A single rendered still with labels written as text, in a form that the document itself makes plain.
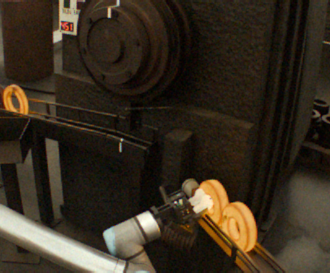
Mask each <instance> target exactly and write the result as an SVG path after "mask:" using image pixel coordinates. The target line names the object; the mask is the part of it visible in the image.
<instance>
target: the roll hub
mask: <svg viewBox="0 0 330 273"><path fill-rule="evenodd" d="M108 8H110V9H111V13H112V12H113V11H117V12H118V16H117V18H113V17H112V15H111V17H108ZM87 18H91V20H92V23H91V24H87V22H86V19H87ZM86 19H85V21H84V23H83V26H82V28H81V31H80V49H82V48H85V50H86V52H85V54H82V58H83V60H84V61H85V65H86V66H87V67H88V69H89V70H90V71H91V72H92V74H93V75H94V76H96V77H97V78H98V76H99V75H100V74H103V75H104V76H105V78H104V80H102V82H104V83H108V84H110V85H121V84H123V83H125V82H127V81H130V80H132V79H134V78H136V77H137V76H139V75H140V73H142V71H143V70H144V68H145V66H146V63H147V61H148V59H149V54H150V42H149V38H148V36H147V31H146V30H145V26H144V25H143V23H142V22H141V21H140V19H138V17H137V16H136V15H135V14H134V13H133V12H131V11H130V10H129V9H127V8H125V7H121V6H110V7H101V8H98V9H97V10H95V11H93V12H91V14H89V16H87V17H86ZM134 38H137V39H138V41H139V44H138V45H134V44H133V43H132V40H133V39H134ZM126 71H130V72H131V74H132V75H131V76H130V77H129V78H127V77H126V76H125V74H124V73H125V72H126ZM98 79H99V78H98Z"/></svg>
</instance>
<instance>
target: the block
mask: <svg viewBox="0 0 330 273"><path fill-rule="evenodd" d="M193 139H194V132H190V131H189V130H187V129H183V128H176V129H174V130H172V131H171V132H169V133H168V134H167V135H166V136H165V140H164V151H163V180H162V184H166V183H167V182H170V183H171V187H170V188H166V189H165V190H167V191H168V192H170V193H174V192H176V191H177V190H181V191H182V185H183V183H184V182H185V181H186V180H188V179H189V177H190V171H191V165H192V158H193ZM174 194H177V193H174Z"/></svg>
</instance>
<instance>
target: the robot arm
mask: <svg viewBox="0 0 330 273"><path fill-rule="evenodd" d="M174 193H177V194H176V195H175V196H172V197H171V195H173V194H174ZM174 193H172V194H170V195H168V196H166V199H167V204H166V205H164V206H160V207H159V208H158V209H156V208H155V206H152V207H151V210H152V213H150V212H149V211H146V212H145V213H142V214H139V215H137V216H136V217H133V218H132V219H128V220H127V221H124V222H122V223H120V224H118V225H115V226H114V227H111V228H109V229H108V230H105V232H104V233H103V237H104V239H105V241H106V246H107V248H108V249H109V250H110V254H106V253H103V252H102V251H99V250H97V249H94V248H92V247H90V246H87V245H85V244H83V243H80V242H79V241H78V240H73V239H72V238H71V237H68V236H65V235H64V234H61V233H59V232H57V231H54V230H53V229H50V228H49V227H46V226H44V225H43V224H40V223H38V222H36V221H34V220H31V219H30V218H28V217H25V216H23V215H22V214H19V213H17V212H16V211H13V210H11V209H10V208H7V207H5V206H4V205H1V204H0V237H2V238H4V239H6V240H8V241H10V242H12V243H14V244H17V245H18V246H20V247H23V248H24V249H26V250H29V251H30V252H32V253H35V254H37V255H39V256H41V257H43V258H45V259H48V260H50V261H52V262H55V263H56V264H58V265H60V266H62V267H65V268H67V269H69V270H70V271H74V272H75V273H156V271H155V269H154V267H153V266H152V264H151V262H150V260H149V259H148V255H147V254H146V253H145V250H144V248H143V247H142V246H143V245H144V244H147V243H148V242H151V241H152V240H155V239H157V238H159V237H160V236H161V234H160V233H162V232H165V229H164V227H163V226H164V225H166V226H167V228H170V229H172V230H173V231H174V232H178V233H180V234H181V235H182V236H185V237H189V236H190V235H192V229H191V227H190V226H189V225H188V223H192V222H195V221H198V220H199V219H201V218H202V217H203V216H204V215H205V214H206V213H207V212H208V211H209V209H210V208H211V207H212V206H213V205H214V203H213V201H212V198H211V197H210V195H206V194H205V193H204V192H203V191H202V189H197V190H196V193H195V195H194V197H191V198H190V199H189V200H187V198H185V194H184V193H183V192H181V190H177V191H176V192H174ZM192 208H193V210H194V212H193V211H192Z"/></svg>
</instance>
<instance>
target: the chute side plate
mask: <svg viewBox="0 0 330 273"><path fill-rule="evenodd" d="M0 117H4V118H15V117H23V116H22V115H15V114H13V113H8V112H5V111H1V110H0ZM32 129H33V130H34V131H37V136H40V137H44V138H48V139H51V140H52V141H59V142H62V143H66V144H68V145H72V146H76V147H79V148H82V149H85V150H90V151H93V152H98V153H100V154H105V155H108V156H111V157H112V158H116V159H119V160H120V161H122V162H125V163H127V164H128V158H132V159H136V160H137V161H139V162H141V169H142V170H145V150H142V149H139V148H137V147H133V146H132V145H129V144H125V143H123V142H122V141H117V140H115V139H113V138H110V137H108V136H107V137H106V136H103V135H98V134H95V133H92V132H86V131H82V130H77V129H74V128H68V127H64V126H62V125H57V124H54V123H48V122H45V121H40V120H38V119H32ZM119 143H121V152H120V151H119Z"/></svg>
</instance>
